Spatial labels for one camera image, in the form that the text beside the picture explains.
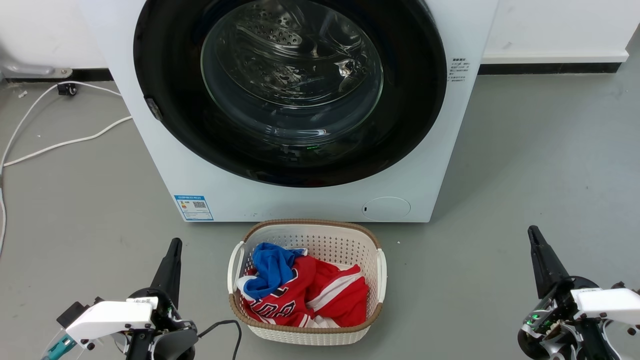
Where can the round white filter cover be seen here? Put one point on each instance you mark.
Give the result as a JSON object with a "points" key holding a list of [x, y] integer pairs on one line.
{"points": [[386, 208]]}

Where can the blue energy label sticker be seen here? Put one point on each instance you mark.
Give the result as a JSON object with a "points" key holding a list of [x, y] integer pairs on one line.
{"points": [[194, 207]]}

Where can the red basketball jersey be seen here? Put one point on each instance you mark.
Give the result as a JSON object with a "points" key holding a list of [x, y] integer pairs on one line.
{"points": [[340, 296]]}

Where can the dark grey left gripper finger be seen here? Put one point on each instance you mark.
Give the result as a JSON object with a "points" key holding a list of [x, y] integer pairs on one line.
{"points": [[169, 272]]}

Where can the grey metal floor bracket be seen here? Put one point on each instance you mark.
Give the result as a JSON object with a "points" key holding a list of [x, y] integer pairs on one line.
{"points": [[30, 69]]}

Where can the black round glass washer door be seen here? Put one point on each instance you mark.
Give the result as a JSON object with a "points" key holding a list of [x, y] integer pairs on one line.
{"points": [[165, 65]]}

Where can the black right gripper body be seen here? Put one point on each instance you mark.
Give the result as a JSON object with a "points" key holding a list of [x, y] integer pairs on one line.
{"points": [[555, 320]]}

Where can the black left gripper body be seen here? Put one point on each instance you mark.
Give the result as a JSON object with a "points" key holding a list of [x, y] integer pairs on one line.
{"points": [[172, 342]]}

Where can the black baseboard strip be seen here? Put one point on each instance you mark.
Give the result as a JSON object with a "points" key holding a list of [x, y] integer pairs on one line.
{"points": [[90, 75]]}

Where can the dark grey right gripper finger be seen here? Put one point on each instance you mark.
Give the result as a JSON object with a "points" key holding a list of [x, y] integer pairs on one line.
{"points": [[546, 265]]}

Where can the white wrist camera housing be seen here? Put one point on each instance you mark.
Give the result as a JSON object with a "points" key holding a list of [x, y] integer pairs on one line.
{"points": [[110, 317], [610, 302]]}

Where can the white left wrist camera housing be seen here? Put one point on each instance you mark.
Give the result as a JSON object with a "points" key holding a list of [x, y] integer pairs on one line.
{"points": [[110, 317]]}

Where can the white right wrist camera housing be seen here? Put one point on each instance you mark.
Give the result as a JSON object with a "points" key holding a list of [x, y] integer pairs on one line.
{"points": [[610, 302]]}

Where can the small printed text sticker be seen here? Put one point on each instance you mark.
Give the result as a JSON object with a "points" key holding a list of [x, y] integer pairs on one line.
{"points": [[459, 69]]}

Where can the white plastic laundry basket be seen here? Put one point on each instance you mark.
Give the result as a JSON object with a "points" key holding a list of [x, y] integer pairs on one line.
{"points": [[320, 239]]}

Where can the blue cloth garment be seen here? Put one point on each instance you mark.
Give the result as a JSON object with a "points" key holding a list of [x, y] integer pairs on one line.
{"points": [[272, 267]]}

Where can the white front-load washing machine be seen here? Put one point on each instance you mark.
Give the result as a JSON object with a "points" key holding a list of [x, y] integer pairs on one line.
{"points": [[310, 202]]}

